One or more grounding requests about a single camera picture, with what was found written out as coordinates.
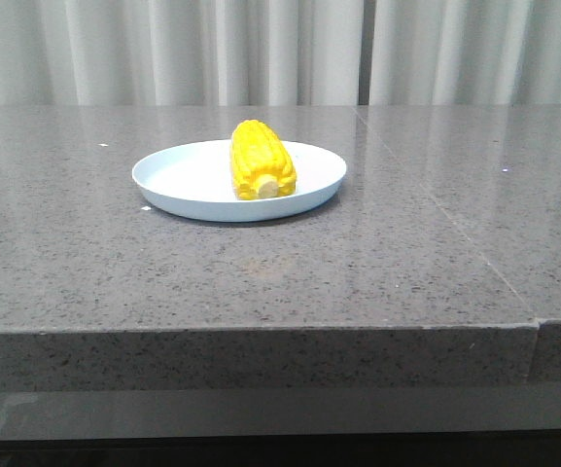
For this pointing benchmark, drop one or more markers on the white pleated curtain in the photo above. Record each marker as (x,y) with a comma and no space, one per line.
(280,52)

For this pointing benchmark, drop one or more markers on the yellow corn cob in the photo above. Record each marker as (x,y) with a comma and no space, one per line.
(261,167)

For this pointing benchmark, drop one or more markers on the light blue round plate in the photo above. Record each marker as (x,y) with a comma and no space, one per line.
(194,181)

